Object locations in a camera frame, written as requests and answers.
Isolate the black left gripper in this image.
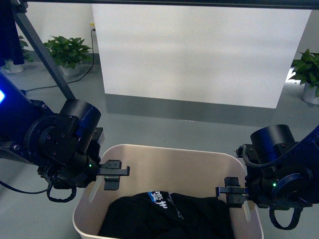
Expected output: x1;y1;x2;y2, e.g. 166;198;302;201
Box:
53;139;130;191

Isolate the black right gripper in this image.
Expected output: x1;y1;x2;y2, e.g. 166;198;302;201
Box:
215;171;281;209

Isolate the beige plastic laundry hamper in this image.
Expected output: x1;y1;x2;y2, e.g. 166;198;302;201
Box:
72;143;264;239

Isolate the dark grey clothes rack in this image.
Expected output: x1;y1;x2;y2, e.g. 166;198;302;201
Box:
9;0;319;99

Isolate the black printed garment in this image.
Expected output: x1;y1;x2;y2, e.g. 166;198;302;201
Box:
98;191;235;239

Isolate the left potted green plant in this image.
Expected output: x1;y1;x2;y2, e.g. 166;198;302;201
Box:
44;36;93;76

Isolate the potted green plant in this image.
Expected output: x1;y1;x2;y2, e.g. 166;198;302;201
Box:
291;49;319;105
44;36;93;76

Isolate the right potted green plant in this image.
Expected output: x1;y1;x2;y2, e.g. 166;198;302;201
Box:
291;49;319;105

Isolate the far left potted plant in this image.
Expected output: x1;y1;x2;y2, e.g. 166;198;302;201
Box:
0;35;34;74

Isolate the dark hanging garment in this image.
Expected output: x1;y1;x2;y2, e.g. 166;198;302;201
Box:
0;0;25;67

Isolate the black power cable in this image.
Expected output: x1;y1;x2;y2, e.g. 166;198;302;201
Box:
23;28;97;93

